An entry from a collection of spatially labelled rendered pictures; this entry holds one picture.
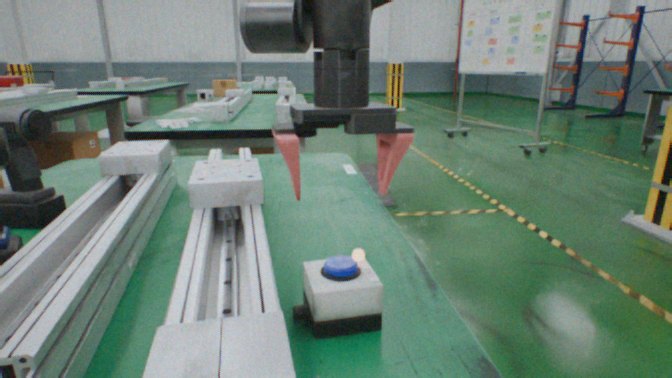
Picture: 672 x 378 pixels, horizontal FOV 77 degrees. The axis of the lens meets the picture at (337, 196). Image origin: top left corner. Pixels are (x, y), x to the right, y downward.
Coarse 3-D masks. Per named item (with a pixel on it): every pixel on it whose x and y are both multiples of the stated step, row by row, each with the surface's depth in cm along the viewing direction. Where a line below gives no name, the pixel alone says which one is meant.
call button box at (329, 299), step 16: (304, 272) 51; (320, 272) 49; (368, 272) 49; (304, 288) 52; (320, 288) 46; (336, 288) 46; (352, 288) 46; (368, 288) 46; (304, 304) 50; (320, 304) 46; (336, 304) 46; (352, 304) 47; (368, 304) 47; (304, 320) 50; (320, 320) 46; (336, 320) 47; (352, 320) 47; (368, 320) 48; (320, 336) 47; (336, 336) 47
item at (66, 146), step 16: (224, 80) 412; (224, 96) 398; (32, 144) 351; (48, 144) 353; (64, 144) 355; (80, 144) 371; (96, 144) 404; (48, 160) 357; (64, 160) 359; (0, 176) 281
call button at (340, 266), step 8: (336, 256) 51; (344, 256) 51; (328, 264) 49; (336, 264) 48; (344, 264) 48; (352, 264) 49; (328, 272) 48; (336, 272) 47; (344, 272) 47; (352, 272) 48
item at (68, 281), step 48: (96, 192) 72; (144, 192) 72; (48, 240) 52; (96, 240) 52; (144, 240) 70; (0, 288) 41; (48, 288) 47; (96, 288) 46; (0, 336) 40; (48, 336) 35; (96, 336) 45
